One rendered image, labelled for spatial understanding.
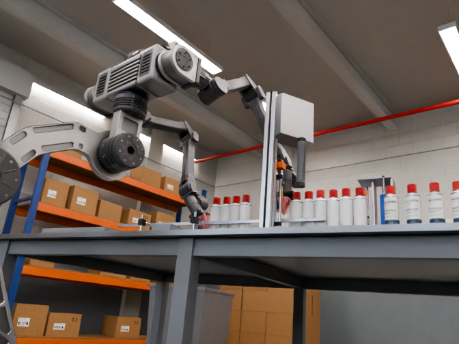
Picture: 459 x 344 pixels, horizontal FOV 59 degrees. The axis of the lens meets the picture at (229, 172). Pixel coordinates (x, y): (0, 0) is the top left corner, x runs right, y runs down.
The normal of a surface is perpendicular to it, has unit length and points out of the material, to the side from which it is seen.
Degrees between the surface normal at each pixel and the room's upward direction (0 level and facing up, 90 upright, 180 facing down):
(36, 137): 90
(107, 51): 90
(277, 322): 90
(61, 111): 90
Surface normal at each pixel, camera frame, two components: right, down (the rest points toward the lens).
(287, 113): 0.46, -0.26
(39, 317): 0.75, -0.16
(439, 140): -0.63, -0.30
